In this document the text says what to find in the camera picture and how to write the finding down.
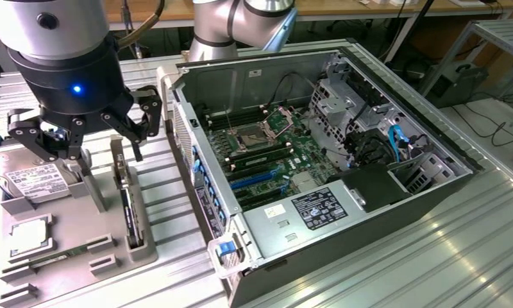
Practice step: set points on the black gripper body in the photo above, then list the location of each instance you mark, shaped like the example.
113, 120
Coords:
72, 83

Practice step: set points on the graphics card with fan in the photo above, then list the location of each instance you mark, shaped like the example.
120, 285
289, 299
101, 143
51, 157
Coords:
132, 211

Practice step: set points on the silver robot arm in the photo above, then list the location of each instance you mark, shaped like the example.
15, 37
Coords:
59, 32

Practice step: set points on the silver hard disk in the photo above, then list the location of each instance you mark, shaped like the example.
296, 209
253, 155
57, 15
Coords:
33, 179

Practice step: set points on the thin metal locking lever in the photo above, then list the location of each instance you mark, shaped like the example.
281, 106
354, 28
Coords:
229, 118

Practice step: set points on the black RAM slot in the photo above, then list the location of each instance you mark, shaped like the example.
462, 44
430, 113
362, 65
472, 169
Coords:
234, 116
257, 154
256, 151
232, 113
237, 122
236, 119

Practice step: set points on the open PC case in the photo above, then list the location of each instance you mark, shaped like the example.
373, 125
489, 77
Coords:
222, 77

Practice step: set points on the CPU socket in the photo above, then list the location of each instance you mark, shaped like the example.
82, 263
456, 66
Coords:
252, 138

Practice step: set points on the silver CPU chip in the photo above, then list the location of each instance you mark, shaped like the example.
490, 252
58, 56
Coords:
29, 235

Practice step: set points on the grey parts rack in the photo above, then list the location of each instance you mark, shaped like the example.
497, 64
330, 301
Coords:
81, 231

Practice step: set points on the green RAM stick with label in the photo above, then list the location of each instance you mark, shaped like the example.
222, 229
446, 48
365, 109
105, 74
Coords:
260, 160

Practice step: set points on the metal socket cover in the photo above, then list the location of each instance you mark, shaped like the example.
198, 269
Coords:
281, 111

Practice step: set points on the blue expansion slot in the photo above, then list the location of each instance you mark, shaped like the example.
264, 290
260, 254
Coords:
252, 181

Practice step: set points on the black expansion slot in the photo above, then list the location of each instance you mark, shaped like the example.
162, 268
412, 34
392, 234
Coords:
262, 201
258, 194

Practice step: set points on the bare green RAM stick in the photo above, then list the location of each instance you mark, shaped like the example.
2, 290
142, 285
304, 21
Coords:
59, 255

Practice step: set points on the green motherboard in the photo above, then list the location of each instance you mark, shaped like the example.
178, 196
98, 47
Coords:
312, 154

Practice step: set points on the silver chipset heat sink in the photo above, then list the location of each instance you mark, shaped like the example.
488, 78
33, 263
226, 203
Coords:
305, 180

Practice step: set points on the perforated metal drive cage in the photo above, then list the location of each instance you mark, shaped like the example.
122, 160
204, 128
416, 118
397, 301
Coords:
329, 106

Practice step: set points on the blue case latch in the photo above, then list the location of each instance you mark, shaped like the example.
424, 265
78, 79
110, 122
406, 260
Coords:
224, 248

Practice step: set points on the silver power supply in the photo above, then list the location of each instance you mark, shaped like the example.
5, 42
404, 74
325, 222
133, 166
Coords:
273, 231

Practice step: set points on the black plastic shroud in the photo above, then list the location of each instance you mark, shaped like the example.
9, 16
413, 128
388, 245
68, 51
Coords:
376, 189

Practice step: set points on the wooden desk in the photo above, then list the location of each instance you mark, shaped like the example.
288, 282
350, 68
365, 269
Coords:
368, 11

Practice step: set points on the silver disk bay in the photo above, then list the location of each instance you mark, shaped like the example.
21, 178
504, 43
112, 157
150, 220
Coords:
432, 173

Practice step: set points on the black box device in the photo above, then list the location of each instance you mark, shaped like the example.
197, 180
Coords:
457, 83

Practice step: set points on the aluminium frame table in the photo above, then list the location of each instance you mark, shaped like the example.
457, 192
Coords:
504, 35

